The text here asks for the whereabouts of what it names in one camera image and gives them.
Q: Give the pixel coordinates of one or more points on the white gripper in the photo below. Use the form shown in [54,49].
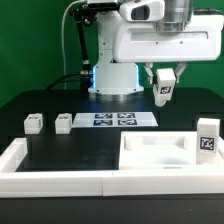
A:
[139,42]

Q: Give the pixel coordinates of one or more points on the white square tabletop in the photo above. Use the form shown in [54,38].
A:
[150,150]

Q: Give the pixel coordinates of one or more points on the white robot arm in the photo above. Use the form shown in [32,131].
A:
[117,81]

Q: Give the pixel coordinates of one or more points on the white sheet with fiducial markers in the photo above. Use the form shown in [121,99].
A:
[114,119]

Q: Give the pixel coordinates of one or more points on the white U-shaped obstacle fence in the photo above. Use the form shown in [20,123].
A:
[159,181]

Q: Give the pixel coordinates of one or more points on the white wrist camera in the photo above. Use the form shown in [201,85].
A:
[142,10]

